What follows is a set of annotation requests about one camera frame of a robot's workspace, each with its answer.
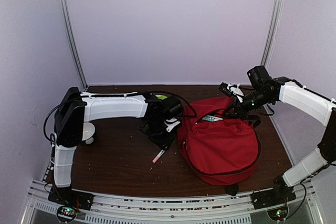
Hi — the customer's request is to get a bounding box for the white pink marker pen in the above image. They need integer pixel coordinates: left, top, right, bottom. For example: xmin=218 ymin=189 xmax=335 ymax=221
xmin=152 ymin=150 xmax=165 ymax=163

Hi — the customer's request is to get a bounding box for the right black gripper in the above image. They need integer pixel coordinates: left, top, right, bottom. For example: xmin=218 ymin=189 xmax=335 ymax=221
xmin=222 ymin=89 xmax=273 ymax=121

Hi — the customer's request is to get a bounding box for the green plate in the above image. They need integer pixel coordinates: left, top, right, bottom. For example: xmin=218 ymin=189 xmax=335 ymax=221
xmin=155 ymin=94 xmax=168 ymax=100

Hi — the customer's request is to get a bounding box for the aluminium frame post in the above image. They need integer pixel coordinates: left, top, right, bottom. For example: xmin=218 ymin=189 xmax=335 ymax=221
xmin=258 ymin=0 xmax=284 ymax=68
xmin=60 ymin=0 xmax=88 ymax=90

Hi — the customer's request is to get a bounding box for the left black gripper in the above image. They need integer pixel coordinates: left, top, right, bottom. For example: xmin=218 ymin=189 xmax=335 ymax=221
xmin=145 ymin=118 xmax=176 ymax=152

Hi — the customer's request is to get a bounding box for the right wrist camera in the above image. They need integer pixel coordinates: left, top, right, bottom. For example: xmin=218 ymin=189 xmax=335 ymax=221
xmin=219 ymin=82 xmax=245 ymax=103

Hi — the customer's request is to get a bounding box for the white and black bowl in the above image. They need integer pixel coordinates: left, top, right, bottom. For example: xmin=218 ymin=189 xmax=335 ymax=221
xmin=81 ymin=122 xmax=96 ymax=145

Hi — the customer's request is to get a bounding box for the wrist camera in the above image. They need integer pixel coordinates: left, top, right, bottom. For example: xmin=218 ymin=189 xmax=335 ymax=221
xmin=164 ymin=118 xmax=181 ymax=132
xmin=219 ymin=82 xmax=245 ymax=103

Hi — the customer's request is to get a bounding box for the front aluminium rail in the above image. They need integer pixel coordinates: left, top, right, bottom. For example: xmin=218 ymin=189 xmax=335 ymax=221
xmin=22 ymin=176 xmax=323 ymax=224

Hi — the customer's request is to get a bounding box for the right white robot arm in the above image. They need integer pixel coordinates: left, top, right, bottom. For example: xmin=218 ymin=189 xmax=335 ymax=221
xmin=224 ymin=66 xmax=335 ymax=204

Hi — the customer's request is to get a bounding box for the right aluminium frame post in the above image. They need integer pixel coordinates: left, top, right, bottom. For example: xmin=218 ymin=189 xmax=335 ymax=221
xmin=258 ymin=0 xmax=284 ymax=68

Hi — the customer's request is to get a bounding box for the red backpack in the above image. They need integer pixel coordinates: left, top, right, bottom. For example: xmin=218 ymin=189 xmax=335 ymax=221
xmin=177 ymin=97 xmax=261 ymax=196

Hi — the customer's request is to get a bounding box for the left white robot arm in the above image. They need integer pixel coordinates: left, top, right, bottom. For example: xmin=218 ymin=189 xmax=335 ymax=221
xmin=43 ymin=87 xmax=191 ymax=205

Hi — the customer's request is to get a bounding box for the white glue stick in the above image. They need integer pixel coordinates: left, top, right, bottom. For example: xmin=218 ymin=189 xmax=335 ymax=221
xmin=202 ymin=115 xmax=223 ymax=122

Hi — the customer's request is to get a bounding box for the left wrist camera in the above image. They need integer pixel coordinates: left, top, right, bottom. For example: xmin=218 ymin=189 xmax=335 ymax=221
xmin=164 ymin=118 xmax=181 ymax=132

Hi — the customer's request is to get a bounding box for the left aluminium frame post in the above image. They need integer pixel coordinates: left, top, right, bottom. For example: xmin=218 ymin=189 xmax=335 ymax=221
xmin=60 ymin=0 xmax=88 ymax=90

